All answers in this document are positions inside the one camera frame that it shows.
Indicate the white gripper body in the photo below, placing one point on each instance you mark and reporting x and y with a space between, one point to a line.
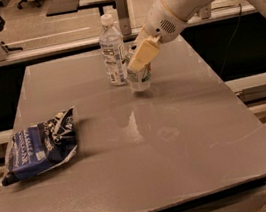
161 23

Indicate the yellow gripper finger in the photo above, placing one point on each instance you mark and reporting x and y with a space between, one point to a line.
145 52
141 36

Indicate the green white 7up can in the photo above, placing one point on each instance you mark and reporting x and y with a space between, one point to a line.
137 81

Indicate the clear plastic water bottle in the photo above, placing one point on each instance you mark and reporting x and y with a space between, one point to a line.
113 51

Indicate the blue chip bag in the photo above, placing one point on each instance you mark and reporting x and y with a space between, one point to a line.
40 148

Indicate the metal rail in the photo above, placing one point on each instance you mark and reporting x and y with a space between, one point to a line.
92 42

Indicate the right metal bracket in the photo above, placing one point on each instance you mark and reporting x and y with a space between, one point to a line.
205 12

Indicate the middle metal bracket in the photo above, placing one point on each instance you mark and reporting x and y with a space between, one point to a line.
123 16

